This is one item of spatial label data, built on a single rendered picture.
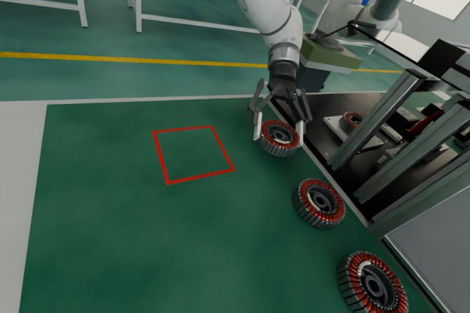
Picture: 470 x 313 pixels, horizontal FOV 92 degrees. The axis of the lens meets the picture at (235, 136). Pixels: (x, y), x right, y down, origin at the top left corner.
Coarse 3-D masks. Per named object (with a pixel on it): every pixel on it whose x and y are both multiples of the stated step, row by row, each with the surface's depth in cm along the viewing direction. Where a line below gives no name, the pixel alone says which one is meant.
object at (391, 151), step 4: (392, 148) 65; (396, 148) 66; (400, 148) 66; (384, 152) 64; (388, 152) 63; (392, 152) 63; (380, 156) 65; (388, 156) 63; (392, 156) 62; (376, 160) 66; (388, 160) 63; (376, 164) 66; (380, 164) 65; (384, 164) 64; (380, 168) 65
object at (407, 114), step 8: (400, 112) 60; (408, 112) 62; (392, 120) 61; (400, 120) 60; (408, 120) 58; (416, 120) 60; (392, 128) 61; (400, 128) 60; (408, 128) 60; (408, 136) 58; (416, 136) 57; (408, 144) 59; (432, 152) 57
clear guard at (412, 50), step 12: (348, 24) 54; (324, 36) 60; (336, 36) 60; (348, 36) 61; (360, 36) 62; (372, 36) 50; (384, 36) 53; (396, 36) 58; (396, 48) 47; (408, 48) 51; (420, 48) 55; (408, 60) 44
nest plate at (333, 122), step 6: (324, 120) 76; (330, 120) 75; (336, 120) 76; (330, 126) 74; (336, 126) 74; (336, 132) 72; (342, 132) 72; (342, 138) 71; (372, 138) 74; (378, 138) 75; (366, 144) 71; (372, 144) 72; (378, 144) 73; (360, 150) 69
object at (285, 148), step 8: (272, 120) 61; (264, 128) 58; (272, 128) 61; (280, 128) 61; (288, 128) 61; (264, 136) 56; (272, 136) 59; (280, 136) 60; (288, 136) 60; (296, 136) 59; (264, 144) 56; (272, 144) 55; (280, 144) 55; (288, 144) 55; (296, 144) 56; (272, 152) 56; (280, 152) 55; (288, 152) 56
